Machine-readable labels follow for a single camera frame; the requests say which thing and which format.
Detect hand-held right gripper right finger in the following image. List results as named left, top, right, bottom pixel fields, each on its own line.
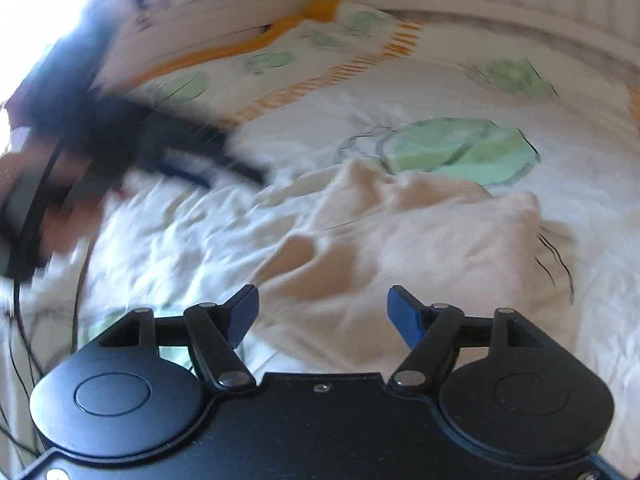
left=386, top=285, right=546, bottom=393

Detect black cable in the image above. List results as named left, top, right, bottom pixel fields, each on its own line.
left=0, top=240, right=83, bottom=461

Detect beige knit sweater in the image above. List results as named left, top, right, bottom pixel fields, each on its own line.
left=249, top=159, right=576, bottom=378

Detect leaf print bedspread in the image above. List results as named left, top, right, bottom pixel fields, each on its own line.
left=0, top=0, right=640, bottom=461

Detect person's left hand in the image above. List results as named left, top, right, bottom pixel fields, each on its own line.
left=42, top=157, right=108, bottom=261

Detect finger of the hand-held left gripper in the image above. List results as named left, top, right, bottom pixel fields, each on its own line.
left=145, top=107, right=268, bottom=186
left=150, top=157, right=213, bottom=190

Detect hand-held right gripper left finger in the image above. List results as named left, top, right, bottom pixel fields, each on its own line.
left=99, top=284, right=261, bottom=392

